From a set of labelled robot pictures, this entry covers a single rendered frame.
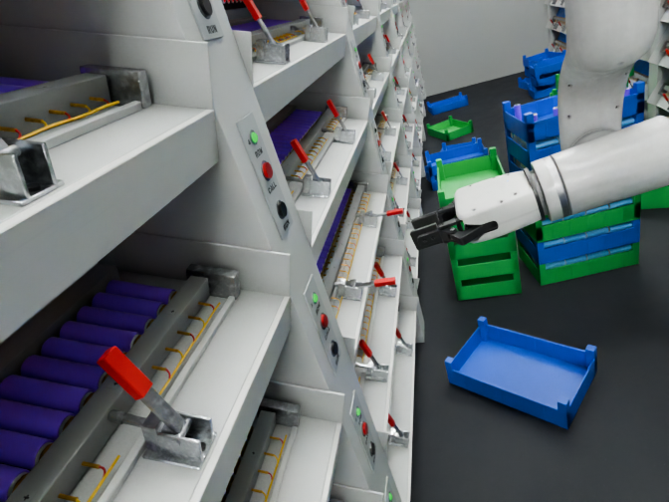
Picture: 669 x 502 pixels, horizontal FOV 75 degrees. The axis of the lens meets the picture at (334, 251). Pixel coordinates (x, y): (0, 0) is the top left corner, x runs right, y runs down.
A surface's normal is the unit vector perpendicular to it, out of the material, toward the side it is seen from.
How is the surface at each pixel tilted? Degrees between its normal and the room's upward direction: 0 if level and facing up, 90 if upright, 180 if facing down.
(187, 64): 90
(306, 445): 20
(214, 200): 90
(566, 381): 0
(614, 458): 0
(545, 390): 0
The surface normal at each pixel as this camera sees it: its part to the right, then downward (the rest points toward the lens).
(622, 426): -0.28, -0.85
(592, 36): -0.73, 0.47
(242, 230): -0.18, 0.51
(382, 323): 0.05, -0.85
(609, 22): -0.45, 0.47
